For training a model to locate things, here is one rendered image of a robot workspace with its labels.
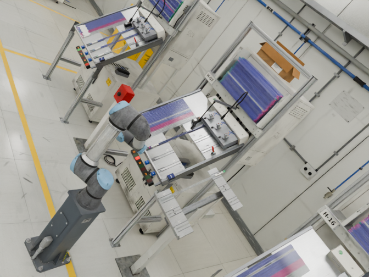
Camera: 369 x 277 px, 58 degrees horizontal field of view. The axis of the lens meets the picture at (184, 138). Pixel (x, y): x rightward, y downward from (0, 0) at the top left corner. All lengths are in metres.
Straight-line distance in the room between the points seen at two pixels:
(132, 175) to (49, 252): 1.10
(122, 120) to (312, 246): 1.40
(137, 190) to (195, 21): 1.77
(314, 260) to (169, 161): 1.17
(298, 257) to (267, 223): 1.89
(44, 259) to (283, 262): 1.50
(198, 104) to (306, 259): 1.46
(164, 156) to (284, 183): 1.88
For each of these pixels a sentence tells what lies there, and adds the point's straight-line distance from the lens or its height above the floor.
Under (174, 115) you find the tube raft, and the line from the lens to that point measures 2.76.
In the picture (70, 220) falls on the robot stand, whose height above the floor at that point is 0.43.
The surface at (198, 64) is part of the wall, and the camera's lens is 5.06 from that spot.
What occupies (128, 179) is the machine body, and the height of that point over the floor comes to 0.17.
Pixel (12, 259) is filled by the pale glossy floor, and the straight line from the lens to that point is 2.42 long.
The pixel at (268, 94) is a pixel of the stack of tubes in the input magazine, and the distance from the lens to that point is 2.53.
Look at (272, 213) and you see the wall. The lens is 4.09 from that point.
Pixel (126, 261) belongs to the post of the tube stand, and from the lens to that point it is 2.79.
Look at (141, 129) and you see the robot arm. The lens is 1.81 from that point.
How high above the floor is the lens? 1.95
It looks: 23 degrees down
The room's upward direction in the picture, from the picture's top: 41 degrees clockwise
